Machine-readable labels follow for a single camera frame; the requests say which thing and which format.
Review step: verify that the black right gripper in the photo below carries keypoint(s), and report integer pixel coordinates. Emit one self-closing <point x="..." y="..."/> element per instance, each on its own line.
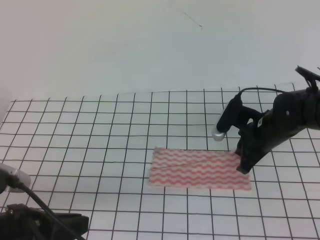
<point x="275" y="127"/>

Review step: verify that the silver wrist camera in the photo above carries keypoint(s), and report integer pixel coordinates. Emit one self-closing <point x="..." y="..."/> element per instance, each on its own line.
<point x="11" y="178"/>
<point x="234" y="114"/>

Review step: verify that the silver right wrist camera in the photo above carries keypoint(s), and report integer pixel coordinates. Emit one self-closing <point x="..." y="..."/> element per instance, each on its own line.
<point x="234" y="114"/>

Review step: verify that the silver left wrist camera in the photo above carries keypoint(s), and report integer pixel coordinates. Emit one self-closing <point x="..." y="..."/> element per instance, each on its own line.
<point x="11" y="178"/>

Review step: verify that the pink wavy striped towel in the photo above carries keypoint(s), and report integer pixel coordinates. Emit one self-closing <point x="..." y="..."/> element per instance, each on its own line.
<point x="197" y="169"/>

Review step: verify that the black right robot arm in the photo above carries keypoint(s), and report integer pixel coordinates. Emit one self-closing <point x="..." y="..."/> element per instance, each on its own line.
<point x="306" y="100"/>

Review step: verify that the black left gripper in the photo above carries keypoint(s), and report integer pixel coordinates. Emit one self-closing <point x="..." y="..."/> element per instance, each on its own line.
<point x="19" y="222"/>

